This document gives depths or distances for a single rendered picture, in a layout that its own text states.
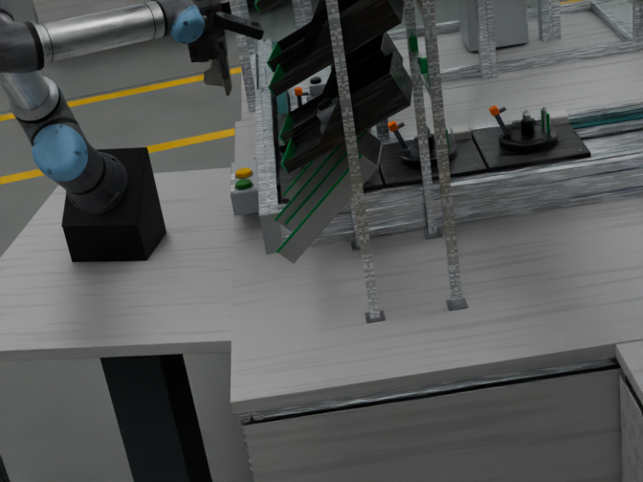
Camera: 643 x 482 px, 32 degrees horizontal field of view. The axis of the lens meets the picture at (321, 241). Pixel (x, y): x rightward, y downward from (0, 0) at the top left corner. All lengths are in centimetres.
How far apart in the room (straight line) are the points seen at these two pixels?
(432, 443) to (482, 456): 11
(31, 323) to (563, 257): 118
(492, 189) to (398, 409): 68
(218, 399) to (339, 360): 154
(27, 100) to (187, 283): 54
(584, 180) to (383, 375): 79
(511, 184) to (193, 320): 80
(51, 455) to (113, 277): 111
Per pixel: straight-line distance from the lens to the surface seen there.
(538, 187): 264
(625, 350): 216
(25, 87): 252
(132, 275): 266
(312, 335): 228
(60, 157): 255
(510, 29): 377
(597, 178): 267
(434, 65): 210
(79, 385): 395
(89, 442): 366
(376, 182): 264
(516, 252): 250
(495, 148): 275
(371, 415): 217
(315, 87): 298
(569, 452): 230
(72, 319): 254
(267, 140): 301
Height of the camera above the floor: 205
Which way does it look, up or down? 27 degrees down
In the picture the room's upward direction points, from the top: 9 degrees counter-clockwise
